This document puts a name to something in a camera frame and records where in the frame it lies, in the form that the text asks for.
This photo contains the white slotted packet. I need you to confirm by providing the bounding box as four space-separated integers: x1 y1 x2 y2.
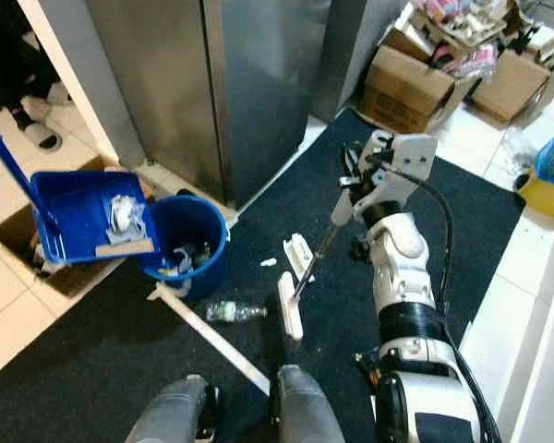
281 233 316 283

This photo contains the blue long-handled dustpan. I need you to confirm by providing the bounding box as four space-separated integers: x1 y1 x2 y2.
0 118 160 263

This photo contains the yellow bin blue lid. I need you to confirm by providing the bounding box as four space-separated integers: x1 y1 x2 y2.
514 128 554 219

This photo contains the grey robot right leg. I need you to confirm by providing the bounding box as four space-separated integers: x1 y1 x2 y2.
275 364 348 443

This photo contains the flat brown cardboard piece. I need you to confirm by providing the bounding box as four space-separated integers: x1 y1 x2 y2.
94 237 156 259

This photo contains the blue plastic bucket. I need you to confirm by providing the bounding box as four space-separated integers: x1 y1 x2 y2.
138 193 231 300

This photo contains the empty clear water bottle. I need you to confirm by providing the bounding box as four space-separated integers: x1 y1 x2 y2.
204 300 268 325

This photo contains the grey robot left leg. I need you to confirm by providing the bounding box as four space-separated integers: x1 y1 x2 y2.
124 373 223 443

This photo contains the white black slipper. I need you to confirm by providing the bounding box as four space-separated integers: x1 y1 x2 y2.
10 102 65 154

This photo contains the grey robot leg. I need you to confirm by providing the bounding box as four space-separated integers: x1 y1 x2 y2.
275 364 348 443
124 373 223 443

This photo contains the black floor mat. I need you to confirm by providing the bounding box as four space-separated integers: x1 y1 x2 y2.
0 107 529 443

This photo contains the open cardboard box with goods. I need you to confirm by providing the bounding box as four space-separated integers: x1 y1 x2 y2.
469 48 554 127

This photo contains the white-headed thin-handled broom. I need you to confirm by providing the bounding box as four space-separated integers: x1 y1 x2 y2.
276 185 361 342

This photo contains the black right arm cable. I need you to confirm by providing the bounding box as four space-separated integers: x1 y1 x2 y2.
380 159 504 443

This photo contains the stainless steel fridge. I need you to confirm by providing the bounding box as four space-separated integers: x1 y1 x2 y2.
83 0 335 210

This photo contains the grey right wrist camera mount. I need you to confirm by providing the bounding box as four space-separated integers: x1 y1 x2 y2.
373 131 440 210

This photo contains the white tape strip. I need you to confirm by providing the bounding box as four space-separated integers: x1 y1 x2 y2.
147 281 272 397

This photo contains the flat open cardboard box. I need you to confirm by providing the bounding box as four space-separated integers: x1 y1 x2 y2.
0 154 151 298

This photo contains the small black clip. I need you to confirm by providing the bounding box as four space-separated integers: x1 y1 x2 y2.
347 236 372 265

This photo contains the large closed cardboard box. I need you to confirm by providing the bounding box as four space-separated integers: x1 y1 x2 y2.
359 43 455 136

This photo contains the crumpled white plastic trash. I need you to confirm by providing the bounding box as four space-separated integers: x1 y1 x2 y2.
109 195 145 243

